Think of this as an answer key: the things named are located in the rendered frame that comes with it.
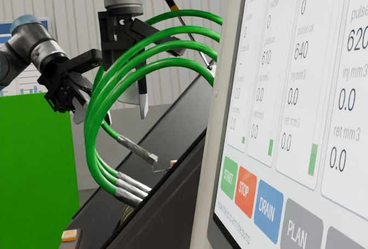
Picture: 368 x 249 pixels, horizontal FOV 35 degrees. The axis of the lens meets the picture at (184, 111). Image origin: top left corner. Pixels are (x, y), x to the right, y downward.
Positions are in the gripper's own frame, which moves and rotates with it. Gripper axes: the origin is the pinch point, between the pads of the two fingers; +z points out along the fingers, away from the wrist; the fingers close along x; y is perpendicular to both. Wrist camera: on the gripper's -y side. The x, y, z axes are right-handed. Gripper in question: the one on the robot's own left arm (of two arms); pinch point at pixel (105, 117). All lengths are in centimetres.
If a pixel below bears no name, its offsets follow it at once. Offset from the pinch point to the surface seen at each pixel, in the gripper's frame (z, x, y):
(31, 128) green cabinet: -182, -212, 147
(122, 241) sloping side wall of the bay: 36.5, 33.4, -5.9
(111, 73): 6.5, 17.6, -14.0
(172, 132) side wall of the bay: 2.0, -24.6, -1.0
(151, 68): 18.2, 26.7, -22.7
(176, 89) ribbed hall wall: -306, -557, 142
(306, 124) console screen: 53, 64, -39
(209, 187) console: 41, 36, -21
